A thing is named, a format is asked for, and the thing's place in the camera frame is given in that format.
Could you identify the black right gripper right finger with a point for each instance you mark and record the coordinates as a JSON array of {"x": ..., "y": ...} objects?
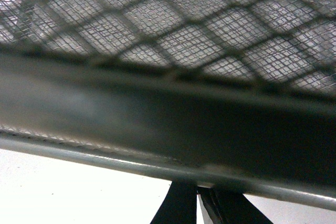
[{"x": 220, "y": 206}]

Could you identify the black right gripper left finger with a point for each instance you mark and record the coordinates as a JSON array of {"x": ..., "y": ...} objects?
[{"x": 179, "y": 204}]

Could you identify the silver mesh tray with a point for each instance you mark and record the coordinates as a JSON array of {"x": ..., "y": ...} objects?
[{"x": 234, "y": 94}]

